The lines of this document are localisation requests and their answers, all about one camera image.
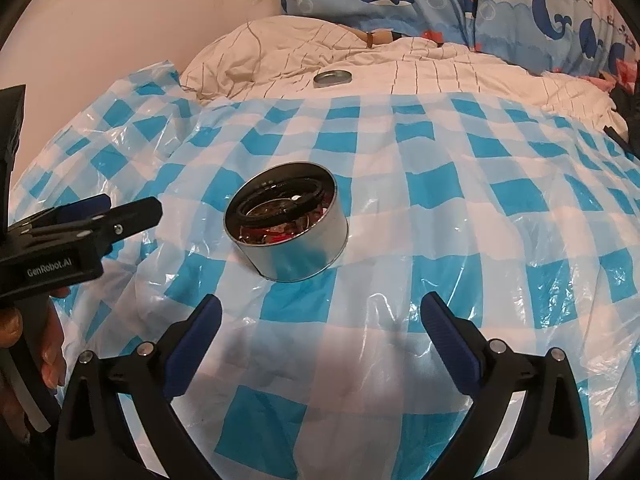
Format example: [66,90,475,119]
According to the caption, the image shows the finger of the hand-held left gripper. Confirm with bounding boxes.
[10,194,112,233]
[20,196,164,256]

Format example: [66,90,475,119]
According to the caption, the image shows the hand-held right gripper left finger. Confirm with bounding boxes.
[54,294,223,480]

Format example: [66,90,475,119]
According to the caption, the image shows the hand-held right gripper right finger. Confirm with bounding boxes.
[420,291,587,480]

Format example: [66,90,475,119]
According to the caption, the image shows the black bangle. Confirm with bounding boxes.
[235,174,326,225]

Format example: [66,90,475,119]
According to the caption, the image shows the round metal tin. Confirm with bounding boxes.
[223,161,348,283]

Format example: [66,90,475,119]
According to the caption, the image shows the person's left hand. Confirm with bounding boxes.
[0,285,70,443]

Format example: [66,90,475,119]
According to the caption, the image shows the blue white checkered plastic sheet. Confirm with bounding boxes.
[10,60,640,480]

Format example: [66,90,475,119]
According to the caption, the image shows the cream striped blanket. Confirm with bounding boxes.
[179,15,633,126]

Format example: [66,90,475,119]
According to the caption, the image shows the round metal tin lid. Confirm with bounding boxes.
[313,70,352,87]

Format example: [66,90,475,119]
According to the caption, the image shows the dark clothing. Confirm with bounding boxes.
[602,80,640,156]

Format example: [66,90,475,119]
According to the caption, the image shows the brown wooden stick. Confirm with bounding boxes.
[357,30,401,50]

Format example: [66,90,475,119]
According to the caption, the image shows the pink floral cloth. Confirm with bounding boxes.
[592,57,640,93]

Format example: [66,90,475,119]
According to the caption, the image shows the blue whale print duvet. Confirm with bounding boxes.
[279,0,640,78]

